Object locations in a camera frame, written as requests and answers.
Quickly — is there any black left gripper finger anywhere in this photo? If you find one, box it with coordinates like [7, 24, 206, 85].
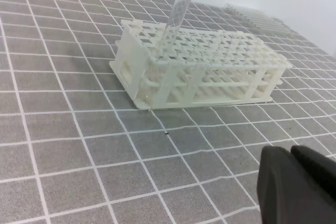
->
[257, 145, 335, 223]

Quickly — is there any clear glass test tube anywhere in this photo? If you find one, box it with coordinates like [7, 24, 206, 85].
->
[155, 0, 191, 58]

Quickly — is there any row of spare glass tubes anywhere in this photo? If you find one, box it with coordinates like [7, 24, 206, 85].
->
[225, 4, 296, 36]

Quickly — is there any white plastic test tube rack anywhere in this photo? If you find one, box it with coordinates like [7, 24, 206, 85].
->
[110, 19, 292, 110]

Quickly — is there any grey grid tablecloth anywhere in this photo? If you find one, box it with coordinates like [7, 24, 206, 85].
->
[1, 0, 335, 223]

